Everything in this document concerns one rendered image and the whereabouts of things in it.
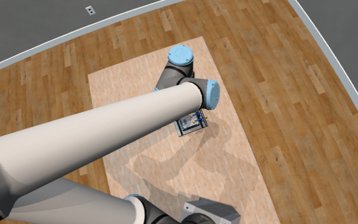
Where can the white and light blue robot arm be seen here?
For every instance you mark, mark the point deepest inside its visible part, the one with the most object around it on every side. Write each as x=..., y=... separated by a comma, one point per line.
x=33, y=161

